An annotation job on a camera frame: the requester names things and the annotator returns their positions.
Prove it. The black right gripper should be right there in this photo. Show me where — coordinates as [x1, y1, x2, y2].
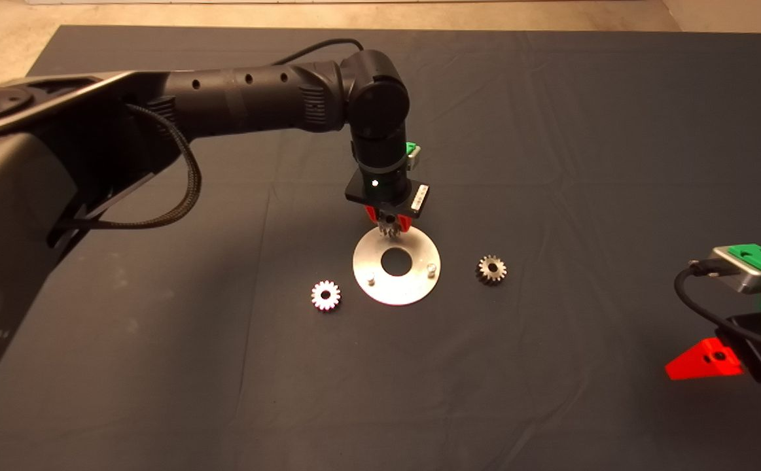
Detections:
[665, 309, 761, 384]

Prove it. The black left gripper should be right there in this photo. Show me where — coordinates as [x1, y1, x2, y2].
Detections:
[345, 171, 431, 234]

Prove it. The round metal carrier plate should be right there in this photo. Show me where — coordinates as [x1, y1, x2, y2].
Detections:
[353, 226, 442, 306]

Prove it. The dark grey table cloth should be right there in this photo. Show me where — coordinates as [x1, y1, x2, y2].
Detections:
[0, 25, 761, 471]

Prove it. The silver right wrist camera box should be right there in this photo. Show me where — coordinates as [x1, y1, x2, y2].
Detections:
[707, 245, 761, 294]

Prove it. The thin black left camera cable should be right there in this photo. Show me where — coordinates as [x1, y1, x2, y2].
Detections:
[272, 38, 364, 66]

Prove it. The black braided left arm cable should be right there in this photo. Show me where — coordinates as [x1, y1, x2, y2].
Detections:
[46, 103, 202, 230]

